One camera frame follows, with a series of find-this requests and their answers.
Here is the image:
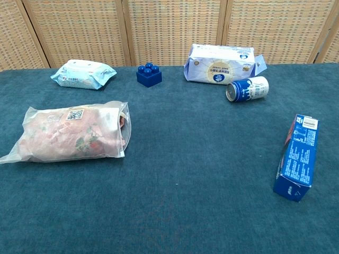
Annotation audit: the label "woven rattan folding screen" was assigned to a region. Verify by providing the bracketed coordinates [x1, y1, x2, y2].
[0, 0, 339, 72]

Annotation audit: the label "blue and white drink can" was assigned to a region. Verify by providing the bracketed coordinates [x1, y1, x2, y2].
[225, 76, 270, 103]

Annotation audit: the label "blue toy building block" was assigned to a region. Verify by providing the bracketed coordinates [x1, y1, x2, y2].
[136, 62, 163, 88]

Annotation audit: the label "white translucent plastic zip bag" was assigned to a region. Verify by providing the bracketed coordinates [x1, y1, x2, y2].
[0, 101, 132, 165]

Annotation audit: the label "long blue cardboard box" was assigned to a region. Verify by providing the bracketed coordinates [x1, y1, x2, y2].
[273, 114, 320, 203]

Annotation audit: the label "white and blue milk carton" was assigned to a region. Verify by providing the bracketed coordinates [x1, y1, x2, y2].
[183, 43, 267, 86]

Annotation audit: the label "pink floral clothes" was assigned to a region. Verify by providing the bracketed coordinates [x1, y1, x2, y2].
[17, 106, 128, 160]

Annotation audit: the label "light blue wet wipes pack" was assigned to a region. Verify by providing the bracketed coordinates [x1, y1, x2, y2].
[50, 59, 118, 91]

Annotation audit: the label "teal carpet table cover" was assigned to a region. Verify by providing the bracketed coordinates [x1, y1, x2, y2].
[0, 62, 339, 254]

